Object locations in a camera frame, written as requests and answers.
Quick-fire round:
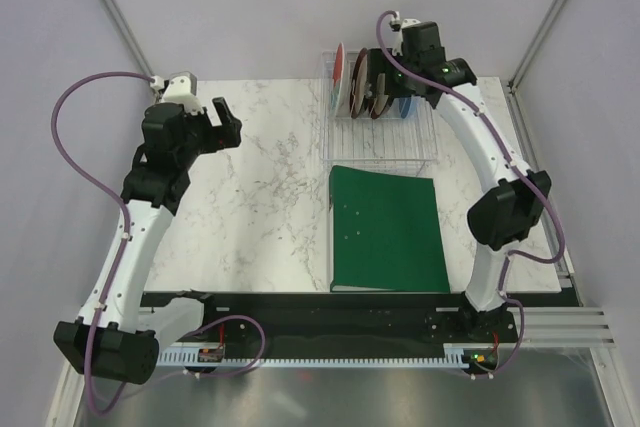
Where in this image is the blue plate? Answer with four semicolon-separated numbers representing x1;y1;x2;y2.
393;97;415;119

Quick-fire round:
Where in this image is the dark red beige plate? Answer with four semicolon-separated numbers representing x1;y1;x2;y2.
349;48;369;119

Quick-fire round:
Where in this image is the red and teal plate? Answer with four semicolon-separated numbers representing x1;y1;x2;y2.
330;43;346;114

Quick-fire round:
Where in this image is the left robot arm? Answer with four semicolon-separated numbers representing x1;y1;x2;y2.
53;97;242;385

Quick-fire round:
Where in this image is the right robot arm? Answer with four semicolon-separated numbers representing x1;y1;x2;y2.
380;11;551;341

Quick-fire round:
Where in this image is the green binder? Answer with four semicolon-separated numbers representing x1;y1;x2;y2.
329;166;450;294

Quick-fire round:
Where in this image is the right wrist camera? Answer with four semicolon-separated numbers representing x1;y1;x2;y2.
389;11;421;56

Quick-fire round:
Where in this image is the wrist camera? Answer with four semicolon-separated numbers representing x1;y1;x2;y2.
389;11;421;56
150;71;205;116

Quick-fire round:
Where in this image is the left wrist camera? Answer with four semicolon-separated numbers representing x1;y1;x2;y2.
150;71;205;116

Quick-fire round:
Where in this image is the white wire dish rack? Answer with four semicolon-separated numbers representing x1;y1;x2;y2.
318;50;439;176

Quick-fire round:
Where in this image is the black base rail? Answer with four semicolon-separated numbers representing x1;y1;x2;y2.
190;292;518;359

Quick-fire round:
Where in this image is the white cable duct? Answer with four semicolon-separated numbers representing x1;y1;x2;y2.
157;344;494;369

